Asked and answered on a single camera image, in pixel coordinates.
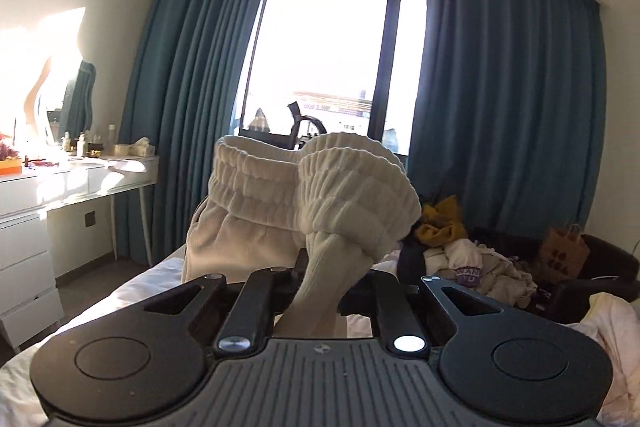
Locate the metal folding stand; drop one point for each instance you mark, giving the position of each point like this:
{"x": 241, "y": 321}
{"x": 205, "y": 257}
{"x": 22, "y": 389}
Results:
{"x": 305, "y": 122}

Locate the brown paper bag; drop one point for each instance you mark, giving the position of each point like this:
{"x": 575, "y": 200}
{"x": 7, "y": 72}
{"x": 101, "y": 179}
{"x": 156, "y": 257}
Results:
{"x": 560, "y": 257}

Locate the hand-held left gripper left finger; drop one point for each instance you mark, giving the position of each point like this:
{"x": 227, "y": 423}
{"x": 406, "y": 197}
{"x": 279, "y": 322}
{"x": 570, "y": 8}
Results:
{"x": 260, "y": 292}

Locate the window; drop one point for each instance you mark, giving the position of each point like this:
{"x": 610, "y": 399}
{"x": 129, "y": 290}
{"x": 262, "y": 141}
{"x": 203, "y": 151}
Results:
{"x": 330, "y": 32}

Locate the yellow garment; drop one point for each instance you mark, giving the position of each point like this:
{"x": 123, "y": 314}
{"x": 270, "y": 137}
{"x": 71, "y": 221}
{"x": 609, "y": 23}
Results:
{"x": 442, "y": 222}

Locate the white dressing table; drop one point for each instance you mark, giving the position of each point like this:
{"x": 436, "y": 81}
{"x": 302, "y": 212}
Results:
{"x": 30, "y": 232}

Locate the small bottle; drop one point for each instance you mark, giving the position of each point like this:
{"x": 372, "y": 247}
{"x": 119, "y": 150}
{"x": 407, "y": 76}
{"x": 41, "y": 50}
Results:
{"x": 80, "y": 146}
{"x": 66, "y": 142}

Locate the purple printed garment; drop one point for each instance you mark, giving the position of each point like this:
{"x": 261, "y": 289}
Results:
{"x": 468, "y": 278}

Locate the teal curtain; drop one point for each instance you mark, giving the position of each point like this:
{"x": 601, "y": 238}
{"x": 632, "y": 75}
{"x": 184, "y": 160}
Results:
{"x": 500, "y": 82}
{"x": 200, "y": 82}

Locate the bed with white sheet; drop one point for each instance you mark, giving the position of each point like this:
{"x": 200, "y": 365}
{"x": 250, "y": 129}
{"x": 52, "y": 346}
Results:
{"x": 150, "y": 279}

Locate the grey garment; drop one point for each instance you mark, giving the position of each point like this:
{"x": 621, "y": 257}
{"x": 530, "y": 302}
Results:
{"x": 505, "y": 284}

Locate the tall clear bottle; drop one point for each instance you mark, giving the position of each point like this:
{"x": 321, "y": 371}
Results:
{"x": 111, "y": 134}

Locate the cream pants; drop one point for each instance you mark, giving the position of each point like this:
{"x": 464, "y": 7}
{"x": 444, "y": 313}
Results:
{"x": 330, "y": 207}

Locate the white garment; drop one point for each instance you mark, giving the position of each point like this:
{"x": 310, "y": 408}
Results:
{"x": 452, "y": 257}

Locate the orange box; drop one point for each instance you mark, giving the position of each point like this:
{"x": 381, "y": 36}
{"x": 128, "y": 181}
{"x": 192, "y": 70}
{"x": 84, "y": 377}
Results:
{"x": 10, "y": 167}

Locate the gold box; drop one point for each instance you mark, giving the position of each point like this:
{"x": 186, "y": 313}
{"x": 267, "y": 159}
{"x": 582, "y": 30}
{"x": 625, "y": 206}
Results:
{"x": 122, "y": 150}

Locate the black garment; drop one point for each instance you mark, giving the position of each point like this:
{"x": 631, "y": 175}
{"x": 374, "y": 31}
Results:
{"x": 411, "y": 259}

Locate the wavy mirror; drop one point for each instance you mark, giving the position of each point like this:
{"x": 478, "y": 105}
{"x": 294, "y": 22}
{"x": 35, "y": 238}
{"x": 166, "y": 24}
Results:
{"x": 82, "y": 99}

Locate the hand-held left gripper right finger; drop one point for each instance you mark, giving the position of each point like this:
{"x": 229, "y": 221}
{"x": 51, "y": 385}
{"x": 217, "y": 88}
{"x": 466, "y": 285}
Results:
{"x": 390, "y": 302}

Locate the tissue box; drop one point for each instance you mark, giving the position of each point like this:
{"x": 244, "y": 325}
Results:
{"x": 142, "y": 148}

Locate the dark wall outlet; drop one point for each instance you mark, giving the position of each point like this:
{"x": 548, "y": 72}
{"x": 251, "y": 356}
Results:
{"x": 89, "y": 218}

